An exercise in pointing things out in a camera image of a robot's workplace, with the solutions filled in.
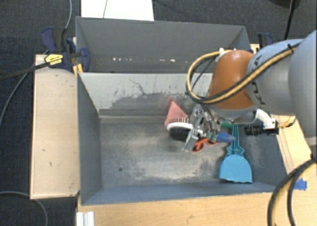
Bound light blue toy shovel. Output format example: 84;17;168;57
218;123;254;184

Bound pale wood board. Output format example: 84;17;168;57
29;54;81;200

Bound grey metal bin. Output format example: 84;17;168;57
75;16;288;206

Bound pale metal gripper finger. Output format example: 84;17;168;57
187;134;199;153
182;130;194;152

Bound black cylinder on white bracket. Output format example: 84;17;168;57
244;108;280;136

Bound black and white brush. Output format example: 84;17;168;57
166;121;194;140

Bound orange sunglasses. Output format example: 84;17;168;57
191;137;219;154

